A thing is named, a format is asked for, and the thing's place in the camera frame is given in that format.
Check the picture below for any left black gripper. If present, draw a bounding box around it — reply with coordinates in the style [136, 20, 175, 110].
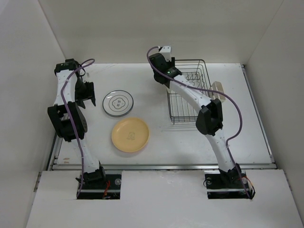
[74, 77, 95, 109]

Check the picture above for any grey patterned plate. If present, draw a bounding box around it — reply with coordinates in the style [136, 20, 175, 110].
[102, 90, 134, 117]

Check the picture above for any tan yellow plate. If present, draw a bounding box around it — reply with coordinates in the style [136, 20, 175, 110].
[111, 117, 150, 153]

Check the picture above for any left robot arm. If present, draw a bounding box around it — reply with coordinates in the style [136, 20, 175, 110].
[47, 58, 107, 189]

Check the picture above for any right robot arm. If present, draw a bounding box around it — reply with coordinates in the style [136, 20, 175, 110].
[147, 52, 238, 187]

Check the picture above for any beige cutlery holder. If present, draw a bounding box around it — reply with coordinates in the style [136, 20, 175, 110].
[208, 81, 225, 103]

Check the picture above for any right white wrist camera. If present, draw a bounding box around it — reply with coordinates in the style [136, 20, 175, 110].
[159, 46, 172, 62]

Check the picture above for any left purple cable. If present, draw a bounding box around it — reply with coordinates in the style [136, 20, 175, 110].
[60, 58, 95, 199]

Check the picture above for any wire dish rack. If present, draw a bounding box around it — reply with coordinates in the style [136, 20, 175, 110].
[167, 59, 211, 124]

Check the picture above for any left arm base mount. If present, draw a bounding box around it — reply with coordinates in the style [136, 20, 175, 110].
[76, 174, 122, 200]

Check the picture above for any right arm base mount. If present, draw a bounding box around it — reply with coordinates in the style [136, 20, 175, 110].
[203, 172, 256, 200]

